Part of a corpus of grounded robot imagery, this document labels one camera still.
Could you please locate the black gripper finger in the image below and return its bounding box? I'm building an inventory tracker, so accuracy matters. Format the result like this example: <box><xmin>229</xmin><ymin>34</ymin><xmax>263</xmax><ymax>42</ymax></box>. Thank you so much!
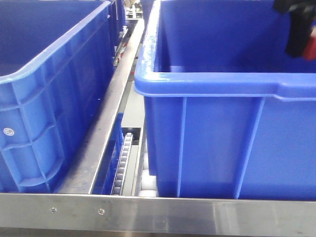
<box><xmin>273</xmin><ymin>0</ymin><xmax>316</xmax><ymax>58</ymax></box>

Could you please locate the red cube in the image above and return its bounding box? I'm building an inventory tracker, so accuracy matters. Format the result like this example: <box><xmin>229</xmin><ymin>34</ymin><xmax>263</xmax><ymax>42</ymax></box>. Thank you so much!
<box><xmin>302</xmin><ymin>37</ymin><xmax>316</xmax><ymax>60</ymax></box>

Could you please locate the large blue crate right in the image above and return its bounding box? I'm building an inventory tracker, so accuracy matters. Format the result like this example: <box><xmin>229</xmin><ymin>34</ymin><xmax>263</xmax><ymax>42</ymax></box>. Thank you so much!
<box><xmin>135</xmin><ymin>0</ymin><xmax>316</xmax><ymax>200</ymax></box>

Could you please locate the large blue crate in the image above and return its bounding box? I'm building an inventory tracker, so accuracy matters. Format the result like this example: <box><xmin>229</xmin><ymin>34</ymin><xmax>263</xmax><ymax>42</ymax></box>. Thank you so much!
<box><xmin>135</xmin><ymin>0</ymin><xmax>316</xmax><ymax>200</ymax></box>
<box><xmin>0</xmin><ymin>0</ymin><xmax>114</xmax><ymax>193</ymax></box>

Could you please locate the large blue crate left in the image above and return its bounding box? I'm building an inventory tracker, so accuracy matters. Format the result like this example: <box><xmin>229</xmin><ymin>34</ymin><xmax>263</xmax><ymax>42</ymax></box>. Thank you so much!
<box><xmin>0</xmin><ymin>0</ymin><xmax>114</xmax><ymax>193</ymax></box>

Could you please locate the roller conveyor track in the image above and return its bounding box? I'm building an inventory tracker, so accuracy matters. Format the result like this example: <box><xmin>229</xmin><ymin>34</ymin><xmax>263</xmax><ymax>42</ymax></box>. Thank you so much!
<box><xmin>111</xmin><ymin>132</ymin><xmax>135</xmax><ymax>196</ymax></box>

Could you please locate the steel front rail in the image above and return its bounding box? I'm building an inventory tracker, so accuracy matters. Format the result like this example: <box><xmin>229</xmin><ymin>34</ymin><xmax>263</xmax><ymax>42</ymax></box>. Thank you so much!
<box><xmin>0</xmin><ymin>193</ymin><xmax>316</xmax><ymax>237</ymax></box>

